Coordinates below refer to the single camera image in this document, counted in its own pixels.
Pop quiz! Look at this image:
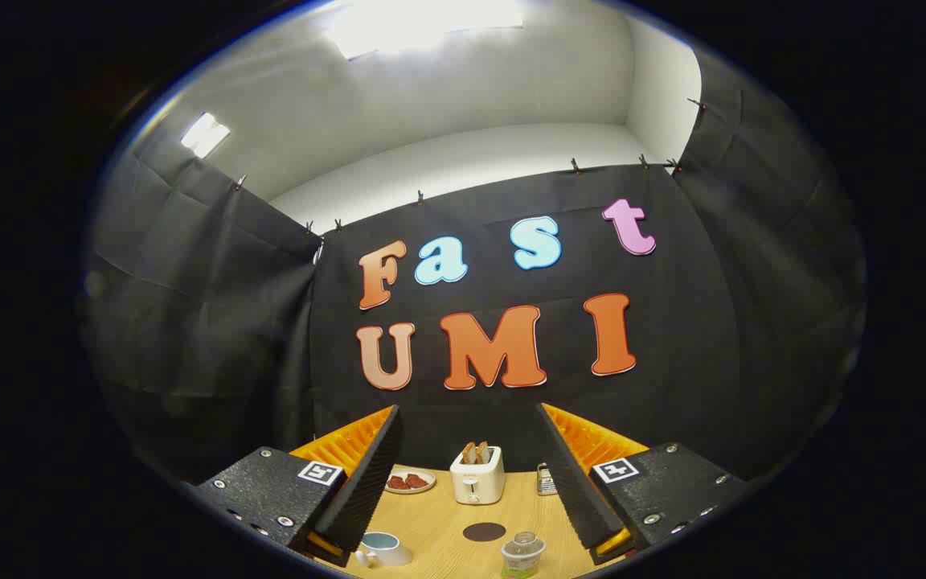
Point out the large ceiling light panel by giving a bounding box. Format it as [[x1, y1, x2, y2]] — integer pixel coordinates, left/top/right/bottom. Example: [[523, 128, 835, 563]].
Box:
[[326, 0, 524, 61]]

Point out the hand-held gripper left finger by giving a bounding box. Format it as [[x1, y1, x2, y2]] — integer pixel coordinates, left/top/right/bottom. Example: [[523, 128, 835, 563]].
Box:
[[190, 404, 404, 568]]

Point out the white cup blue inside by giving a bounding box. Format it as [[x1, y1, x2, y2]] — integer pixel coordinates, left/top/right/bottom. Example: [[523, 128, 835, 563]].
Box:
[[353, 532, 414, 569]]

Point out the cream white toaster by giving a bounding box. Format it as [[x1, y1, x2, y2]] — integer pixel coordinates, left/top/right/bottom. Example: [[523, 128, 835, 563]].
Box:
[[450, 446, 506, 506]]

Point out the black backdrop cloth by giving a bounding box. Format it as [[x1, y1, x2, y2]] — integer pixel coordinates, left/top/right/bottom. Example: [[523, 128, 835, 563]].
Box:
[[85, 48, 866, 483]]

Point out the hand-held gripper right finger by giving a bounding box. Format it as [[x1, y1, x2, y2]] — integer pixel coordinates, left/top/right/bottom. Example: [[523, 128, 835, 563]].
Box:
[[535, 402, 753, 566]]

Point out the small ceiling light panel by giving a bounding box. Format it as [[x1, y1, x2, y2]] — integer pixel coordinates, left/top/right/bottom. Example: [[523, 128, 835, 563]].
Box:
[[181, 113, 232, 159]]

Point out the small beige plate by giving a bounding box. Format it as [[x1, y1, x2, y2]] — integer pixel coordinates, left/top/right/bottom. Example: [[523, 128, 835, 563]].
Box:
[[384, 469, 436, 495]]

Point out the clear juice bottle white label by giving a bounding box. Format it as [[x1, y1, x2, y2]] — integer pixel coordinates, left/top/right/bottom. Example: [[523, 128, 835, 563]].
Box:
[[500, 531, 547, 579]]

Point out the wooden table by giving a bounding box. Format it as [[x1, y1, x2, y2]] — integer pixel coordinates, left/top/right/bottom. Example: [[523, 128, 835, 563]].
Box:
[[290, 465, 633, 579]]

